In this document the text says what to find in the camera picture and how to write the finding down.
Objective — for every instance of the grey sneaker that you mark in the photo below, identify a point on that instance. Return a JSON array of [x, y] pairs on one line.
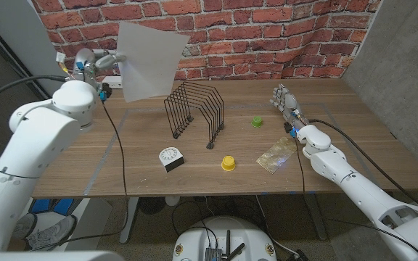
[[54, 232], [25, 226]]

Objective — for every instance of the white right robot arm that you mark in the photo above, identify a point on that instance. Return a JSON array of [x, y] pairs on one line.
[[361, 195]]

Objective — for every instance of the black round floor stand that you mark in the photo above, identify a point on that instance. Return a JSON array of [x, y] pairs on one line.
[[151, 206]]

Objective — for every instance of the gold foil sheet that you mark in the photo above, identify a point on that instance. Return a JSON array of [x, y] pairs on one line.
[[276, 156]]

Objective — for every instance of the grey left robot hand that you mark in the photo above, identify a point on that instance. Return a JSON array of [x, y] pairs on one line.
[[89, 63]]

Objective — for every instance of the metal table leg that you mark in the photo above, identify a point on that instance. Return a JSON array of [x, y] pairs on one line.
[[316, 217], [132, 217]]

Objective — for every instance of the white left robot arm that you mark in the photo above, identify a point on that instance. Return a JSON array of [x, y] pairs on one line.
[[31, 152]]

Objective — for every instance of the grey electronics box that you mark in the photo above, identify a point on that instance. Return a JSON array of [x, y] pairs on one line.
[[212, 254]]

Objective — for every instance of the white power strip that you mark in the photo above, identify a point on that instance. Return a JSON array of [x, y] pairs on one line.
[[115, 84]]

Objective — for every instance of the yellow plastic cup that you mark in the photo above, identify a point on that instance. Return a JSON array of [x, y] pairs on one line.
[[228, 164]]

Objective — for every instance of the white paper sheet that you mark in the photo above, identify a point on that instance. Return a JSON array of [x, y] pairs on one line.
[[151, 61]]

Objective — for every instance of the white and black stopwatch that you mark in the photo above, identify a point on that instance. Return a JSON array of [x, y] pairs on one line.
[[169, 156]]

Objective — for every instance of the red brick printed backdrop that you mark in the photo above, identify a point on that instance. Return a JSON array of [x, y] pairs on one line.
[[267, 36]]

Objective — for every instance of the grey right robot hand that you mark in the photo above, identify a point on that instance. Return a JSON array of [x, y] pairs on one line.
[[289, 105]]

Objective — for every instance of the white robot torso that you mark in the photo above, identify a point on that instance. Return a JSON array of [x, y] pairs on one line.
[[194, 239]]

